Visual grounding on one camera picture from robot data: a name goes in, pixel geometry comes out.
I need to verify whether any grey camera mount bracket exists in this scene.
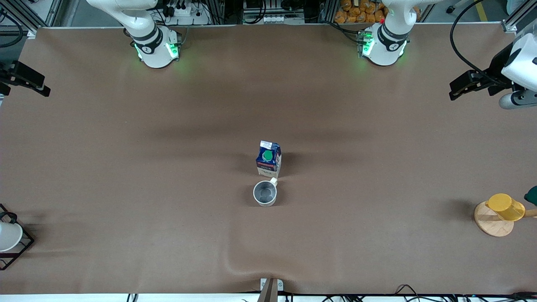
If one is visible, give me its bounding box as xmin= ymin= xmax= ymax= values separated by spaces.
xmin=260 ymin=278 xmax=284 ymax=302

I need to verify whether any black looped cable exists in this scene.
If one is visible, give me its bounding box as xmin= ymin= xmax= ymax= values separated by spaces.
xmin=394 ymin=284 xmax=426 ymax=299

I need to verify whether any round wooden stand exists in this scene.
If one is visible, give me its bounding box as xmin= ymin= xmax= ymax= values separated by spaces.
xmin=474 ymin=201 xmax=537 ymax=237

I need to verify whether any brown table cover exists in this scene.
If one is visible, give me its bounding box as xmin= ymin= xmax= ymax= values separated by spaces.
xmin=0 ymin=23 xmax=537 ymax=295

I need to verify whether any white mug grey inside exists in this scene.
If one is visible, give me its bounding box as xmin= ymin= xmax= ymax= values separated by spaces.
xmin=253 ymin=177 xmax=279 ymax=207

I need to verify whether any aluminium frame post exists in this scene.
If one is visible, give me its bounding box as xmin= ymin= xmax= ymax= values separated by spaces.
xmin=0 ymin=0 xmax=42 ymax=38
xmin=502 ymin=0 xmax=537 ymax=33

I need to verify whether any pile of orange buns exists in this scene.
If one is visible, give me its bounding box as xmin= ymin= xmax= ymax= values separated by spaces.
xmin=335 ymin=0 xmax=388 ymax=23

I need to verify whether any yellow plastic cup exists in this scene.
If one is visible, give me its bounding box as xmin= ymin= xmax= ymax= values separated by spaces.
xmin=486 ymin=193 xmax=526 ymax=221

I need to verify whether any black wire rack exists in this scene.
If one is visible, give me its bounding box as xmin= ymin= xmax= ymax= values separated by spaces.
xmin=0 ymin=204 xmax=35 ymax=270

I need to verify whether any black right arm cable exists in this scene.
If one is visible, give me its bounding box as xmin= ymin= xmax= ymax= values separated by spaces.
xmin=0 ymin=13 xmax=24 ymax=47

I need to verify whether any blue milk carton green cap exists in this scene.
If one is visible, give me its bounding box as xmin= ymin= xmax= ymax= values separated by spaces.
xmin=256 ymin=141 xmax=282 ymax=178

